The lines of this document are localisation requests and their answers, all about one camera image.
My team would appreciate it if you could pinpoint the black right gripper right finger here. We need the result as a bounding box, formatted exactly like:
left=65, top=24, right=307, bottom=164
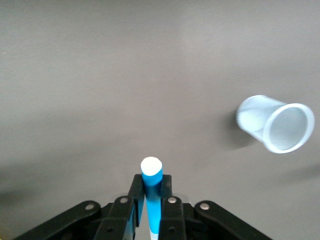
left=158, top=174, right=274, bottom=240

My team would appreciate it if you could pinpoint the translucent blue plastic cup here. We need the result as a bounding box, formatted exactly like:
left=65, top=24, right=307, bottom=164
left=236, top=94, right=315, bottom=154

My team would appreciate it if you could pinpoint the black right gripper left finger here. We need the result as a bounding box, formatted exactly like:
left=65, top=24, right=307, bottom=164
left=12, top=174, right=146, bottom=240

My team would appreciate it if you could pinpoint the blue marker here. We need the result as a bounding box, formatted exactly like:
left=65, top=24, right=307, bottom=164
left=140, top=156, right=164, bottom=240

